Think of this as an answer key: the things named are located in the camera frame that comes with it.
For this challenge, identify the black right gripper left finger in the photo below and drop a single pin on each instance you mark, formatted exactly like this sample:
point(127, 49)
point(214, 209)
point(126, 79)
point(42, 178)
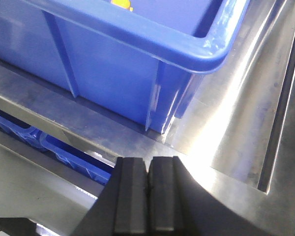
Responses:
point(121, 208)

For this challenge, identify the yellow studded toy brick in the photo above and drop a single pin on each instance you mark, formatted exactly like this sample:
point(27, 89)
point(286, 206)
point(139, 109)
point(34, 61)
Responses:
point(125, 4)

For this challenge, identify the steel cart table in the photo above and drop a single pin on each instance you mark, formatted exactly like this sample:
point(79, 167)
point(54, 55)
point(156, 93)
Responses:
point(233, 153)

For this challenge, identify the blue target bin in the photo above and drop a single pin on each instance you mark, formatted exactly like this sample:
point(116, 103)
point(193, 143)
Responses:
point(143, 61)

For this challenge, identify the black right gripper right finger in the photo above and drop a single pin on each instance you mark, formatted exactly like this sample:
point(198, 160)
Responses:
point(178, 206)

